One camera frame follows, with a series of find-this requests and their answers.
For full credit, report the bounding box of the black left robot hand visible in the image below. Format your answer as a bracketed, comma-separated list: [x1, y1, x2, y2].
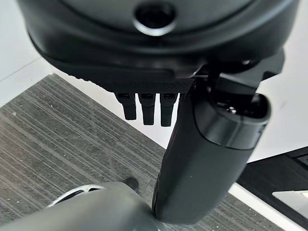
[16, 0, 299, 226]

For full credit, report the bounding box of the black open dishwasher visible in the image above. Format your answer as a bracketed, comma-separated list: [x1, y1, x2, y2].
[237, 146, 308, 230]

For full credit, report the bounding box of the white dishwasher door panel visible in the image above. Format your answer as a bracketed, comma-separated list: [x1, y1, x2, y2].
[271, 189, 308, 209]

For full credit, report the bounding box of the dark robot foot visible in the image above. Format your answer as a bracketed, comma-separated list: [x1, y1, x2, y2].
[122, 177, 140, 193]

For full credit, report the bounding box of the silver robot leg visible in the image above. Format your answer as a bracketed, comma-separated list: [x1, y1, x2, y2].
[0, 180, 167, 231]

